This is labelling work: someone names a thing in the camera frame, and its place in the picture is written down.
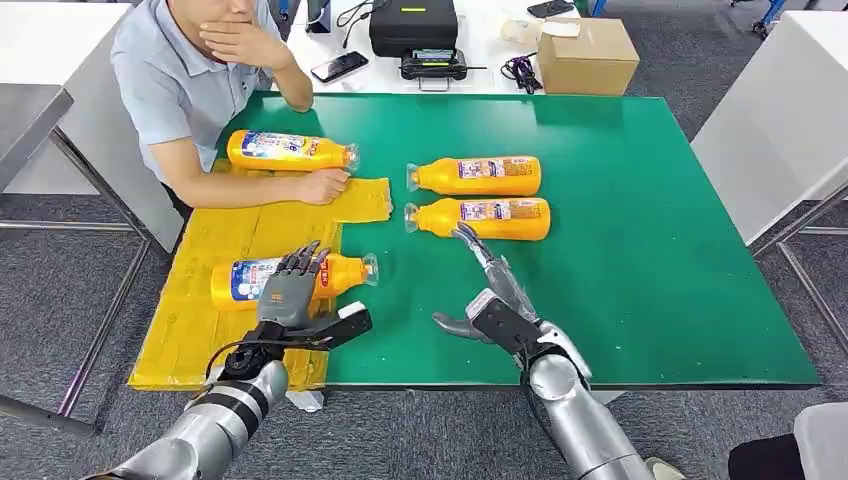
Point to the clear plastic scrap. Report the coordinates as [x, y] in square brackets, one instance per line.
[306, 401]

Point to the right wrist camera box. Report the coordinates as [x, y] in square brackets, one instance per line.
[503, 324]

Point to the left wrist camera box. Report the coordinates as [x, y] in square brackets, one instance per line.
[344, 324]

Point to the black smartphone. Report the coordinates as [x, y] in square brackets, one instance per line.
[340, 66]

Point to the green table mat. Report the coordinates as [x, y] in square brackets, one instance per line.
[629, 232]

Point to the white table with side panel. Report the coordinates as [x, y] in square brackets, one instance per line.
[99, 159]

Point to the black handheld radio controller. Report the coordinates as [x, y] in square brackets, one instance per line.
[434, 65]

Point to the steel table frame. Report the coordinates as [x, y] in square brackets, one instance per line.
[66, 227]
[825, 230]

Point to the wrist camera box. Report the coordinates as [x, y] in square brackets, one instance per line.
[503, 324]
[344, 324]

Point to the white paper scrap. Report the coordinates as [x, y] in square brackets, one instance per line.
[560, 29]

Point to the black hard case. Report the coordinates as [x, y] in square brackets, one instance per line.
[414, 30]

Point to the person's left hand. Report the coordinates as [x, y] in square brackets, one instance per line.
[245, 43]

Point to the white shoe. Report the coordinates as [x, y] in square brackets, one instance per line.
[664, 470]

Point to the person's right hand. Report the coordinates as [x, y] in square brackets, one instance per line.
[323, 187]

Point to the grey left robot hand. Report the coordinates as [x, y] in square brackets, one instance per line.
[285, 298]

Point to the black object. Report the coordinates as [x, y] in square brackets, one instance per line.
[762, 460]

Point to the dark phone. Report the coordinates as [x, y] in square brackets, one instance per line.
[550, 8]

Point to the blue wheeled frame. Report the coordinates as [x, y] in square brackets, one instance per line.
[768, 13]

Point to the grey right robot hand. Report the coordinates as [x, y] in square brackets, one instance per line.
[503, 278]

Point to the pale grey rounded cover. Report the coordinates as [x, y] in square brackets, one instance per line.
[825, 444]

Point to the orange drink bottle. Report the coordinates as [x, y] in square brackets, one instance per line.
[278, 151]
[434, 177]
[437, 220]
[232, 285]

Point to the yellow plastic sheet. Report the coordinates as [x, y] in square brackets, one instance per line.
[185, 338]

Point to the clear tape roll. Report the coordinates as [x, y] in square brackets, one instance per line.
[519, 32]

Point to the brown cardboard box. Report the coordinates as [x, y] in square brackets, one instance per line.
[590, 66]

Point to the large white side table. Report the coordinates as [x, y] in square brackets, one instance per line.
[775, 119]

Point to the person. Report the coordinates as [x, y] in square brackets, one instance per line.
[166, 86]

